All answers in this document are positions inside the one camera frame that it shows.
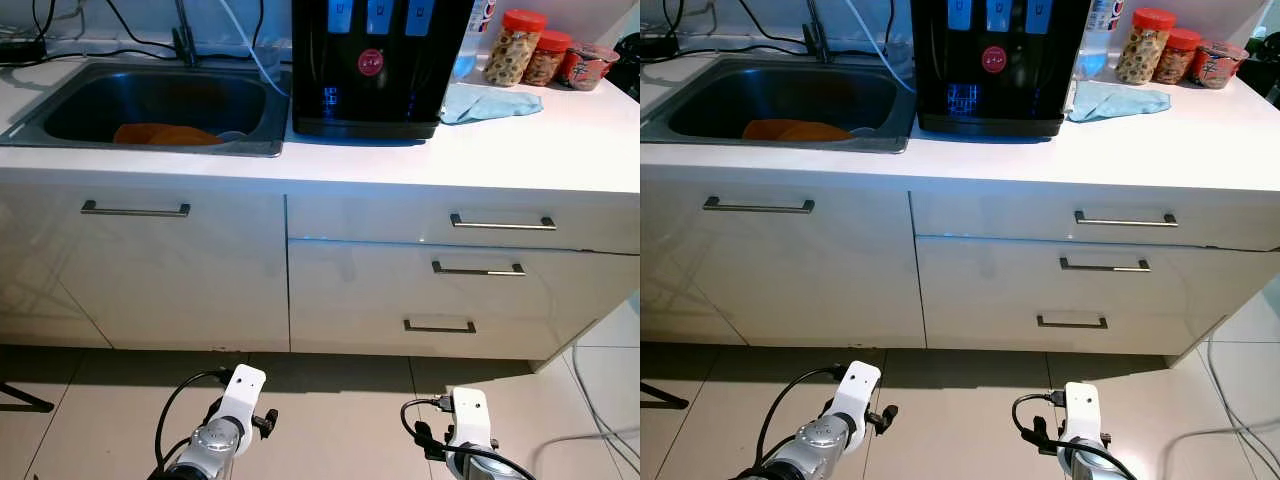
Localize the orange plastic plate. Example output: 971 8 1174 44
742 118 856 143
112 122 226 148

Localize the white kitchen cabinet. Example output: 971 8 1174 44
0 165 641 363
640 160 1280 359

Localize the stainless steel kitchen sink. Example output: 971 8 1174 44
640 55 916 154
0 58 293 158

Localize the black metal rack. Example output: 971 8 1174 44
0 380 56 413
640 383 691 412

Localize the light blue cloth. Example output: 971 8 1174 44
1065 80 1173 123
438 82 546 126

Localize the black water dispenser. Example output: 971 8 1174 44
290 0 474 141
910 0 1093 138

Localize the steel sink faucet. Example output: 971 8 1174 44
805 0 833 64
172 0 201 67

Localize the small snack jar red lid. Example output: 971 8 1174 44
1152 28 1203 86
522 30 574 88

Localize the large snack jar red lid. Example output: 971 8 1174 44
484 8 548 88
1115 7 1178 86

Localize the clear water bottle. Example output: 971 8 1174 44
1075 0 1126 81
450 0 498 83

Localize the red instant noodle cup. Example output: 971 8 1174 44
1187 40 1251 91
557 42 621 93

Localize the black appliance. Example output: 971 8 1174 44
1238 55 1280 101
605 32 641 101

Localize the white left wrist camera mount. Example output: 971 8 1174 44
205 364 268 433
825 360 883 429

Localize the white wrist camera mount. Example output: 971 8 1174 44
825 360 883 429
205 364 268 433
1062 382 1104 446
445 387 498 451

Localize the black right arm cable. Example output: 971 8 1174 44
1012 392 1161 480
400 396 541 480

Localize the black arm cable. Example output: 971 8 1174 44
1012 392 1161 480
400 396 541 480
757 365 846 471
155 368 236 471

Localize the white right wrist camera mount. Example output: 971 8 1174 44
1062 382 1104 446
445 387 498 451

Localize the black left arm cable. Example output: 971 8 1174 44
155 368 236 471
757 365 846 471

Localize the steel cabinet handle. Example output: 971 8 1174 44
403 318 478 335
449 213 557 232
702 196 816 215
1059 257 1152 274
431 260 527 278
1036 314 1109 331
1074 210 1179 228
80 200 191 219

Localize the grey floor cable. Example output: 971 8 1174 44
540 345 641 471
1165 335 1280 471

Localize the white water hose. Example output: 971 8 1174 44
218 0 291 96
845 0 916 93

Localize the black power cable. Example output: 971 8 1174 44
675 42 813 61
40 45 179 63

